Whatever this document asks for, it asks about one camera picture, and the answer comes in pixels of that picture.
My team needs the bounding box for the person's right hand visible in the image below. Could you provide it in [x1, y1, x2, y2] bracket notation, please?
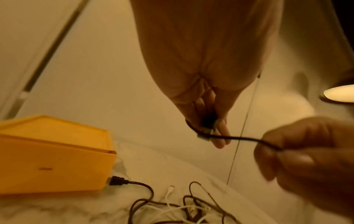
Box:
[253, 116, 354, 222]

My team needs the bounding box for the person's left hand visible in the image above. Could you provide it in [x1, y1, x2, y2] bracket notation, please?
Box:
[130, 0, 284, 150]

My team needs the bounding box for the pile of cables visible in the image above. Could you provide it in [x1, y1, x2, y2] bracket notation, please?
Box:
[109, 175, 242, 224]

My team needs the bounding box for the yellow box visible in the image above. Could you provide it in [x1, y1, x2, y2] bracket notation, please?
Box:
[0, 115, 117, 195]

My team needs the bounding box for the metal blind track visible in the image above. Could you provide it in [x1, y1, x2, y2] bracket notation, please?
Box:
[0, 0, 90, 120]

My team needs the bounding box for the white marble table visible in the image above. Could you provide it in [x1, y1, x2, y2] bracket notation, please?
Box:
[0, 137, 280, 224]

